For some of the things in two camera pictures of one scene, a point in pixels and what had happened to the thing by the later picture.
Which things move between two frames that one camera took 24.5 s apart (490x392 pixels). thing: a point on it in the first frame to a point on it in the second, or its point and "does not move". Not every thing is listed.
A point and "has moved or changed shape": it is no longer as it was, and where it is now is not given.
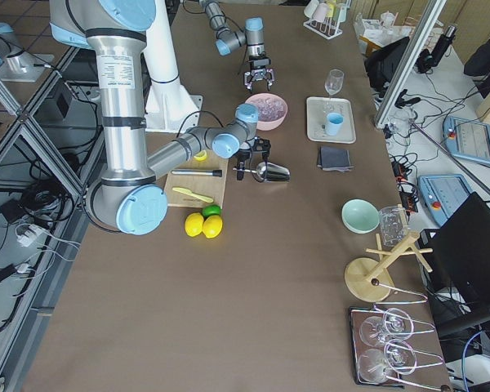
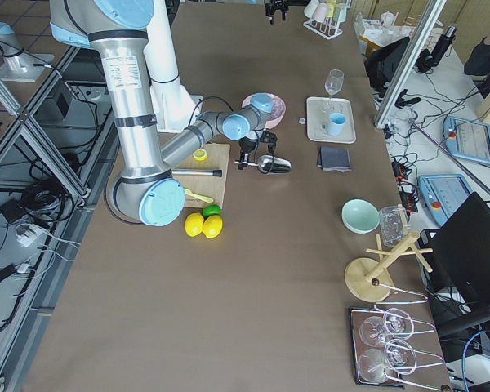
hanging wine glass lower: x=398 y=357 does not move
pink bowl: x=273 y=110 does not move
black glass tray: x=377 y=341 does not move
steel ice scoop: x=269 y=171 has moved or changed shape
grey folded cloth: x=332 y=159 does not move
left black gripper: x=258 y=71 to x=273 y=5
